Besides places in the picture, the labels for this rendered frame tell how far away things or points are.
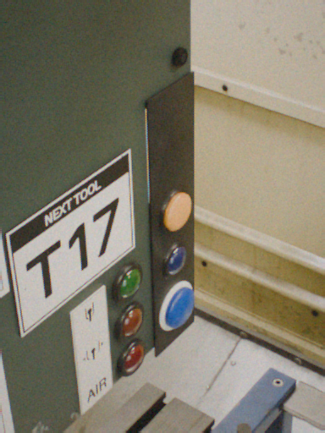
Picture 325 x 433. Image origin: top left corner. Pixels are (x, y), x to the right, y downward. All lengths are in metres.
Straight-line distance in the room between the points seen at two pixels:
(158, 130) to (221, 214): 1.08
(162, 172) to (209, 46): 0.91
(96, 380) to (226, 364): 1.15
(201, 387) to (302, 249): 0.35
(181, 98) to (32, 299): 0.15
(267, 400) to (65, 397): 0.58
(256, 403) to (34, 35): 0.75
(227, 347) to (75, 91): 1.31
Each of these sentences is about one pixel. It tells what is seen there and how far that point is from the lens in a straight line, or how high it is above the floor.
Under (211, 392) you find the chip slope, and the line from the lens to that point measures 1.71.
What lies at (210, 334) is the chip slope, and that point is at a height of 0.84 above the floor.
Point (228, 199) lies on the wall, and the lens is 1.58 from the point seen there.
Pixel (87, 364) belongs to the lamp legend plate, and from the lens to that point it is 0.57.
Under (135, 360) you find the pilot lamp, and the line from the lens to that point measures 0.61.
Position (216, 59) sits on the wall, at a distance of 1.46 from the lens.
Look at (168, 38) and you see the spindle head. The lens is 0.52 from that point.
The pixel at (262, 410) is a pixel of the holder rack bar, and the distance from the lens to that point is 1.11.
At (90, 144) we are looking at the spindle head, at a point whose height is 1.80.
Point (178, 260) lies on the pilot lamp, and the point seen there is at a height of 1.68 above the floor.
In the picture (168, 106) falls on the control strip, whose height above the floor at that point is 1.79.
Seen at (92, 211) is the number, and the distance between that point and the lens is 0.51.
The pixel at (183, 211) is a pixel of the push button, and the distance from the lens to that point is 0.58.
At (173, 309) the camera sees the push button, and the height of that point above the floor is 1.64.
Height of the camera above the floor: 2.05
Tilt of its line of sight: 36 degrees down
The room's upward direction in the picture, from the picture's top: 1 degrees counter-clockwise
